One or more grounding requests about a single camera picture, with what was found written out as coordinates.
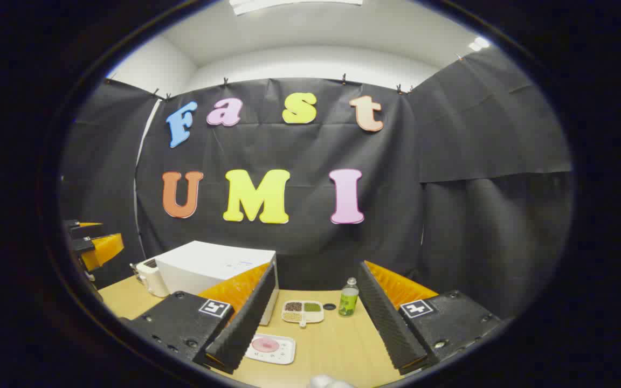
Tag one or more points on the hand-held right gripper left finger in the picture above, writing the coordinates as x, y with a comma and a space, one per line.
246, 323

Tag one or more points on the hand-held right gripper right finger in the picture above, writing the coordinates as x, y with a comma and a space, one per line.
386, 323

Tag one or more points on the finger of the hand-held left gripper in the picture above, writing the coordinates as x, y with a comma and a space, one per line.
103, 250
85, 230

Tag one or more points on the white plate with pink food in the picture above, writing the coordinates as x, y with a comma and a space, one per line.
270, 347

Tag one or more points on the white microwave oven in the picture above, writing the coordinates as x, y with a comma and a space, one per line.
202, 267

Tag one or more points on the green label drink bottle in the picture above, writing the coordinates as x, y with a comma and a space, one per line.
349, 302

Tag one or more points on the white divided dish with beans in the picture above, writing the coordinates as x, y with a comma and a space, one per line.
303, 311

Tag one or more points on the black backdrop cloth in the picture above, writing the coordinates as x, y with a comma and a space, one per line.
299, 151

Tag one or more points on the small ceiling light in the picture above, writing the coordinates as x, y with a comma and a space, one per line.
479, 43

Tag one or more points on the long ceiling light panel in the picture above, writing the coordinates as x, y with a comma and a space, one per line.
294, 4

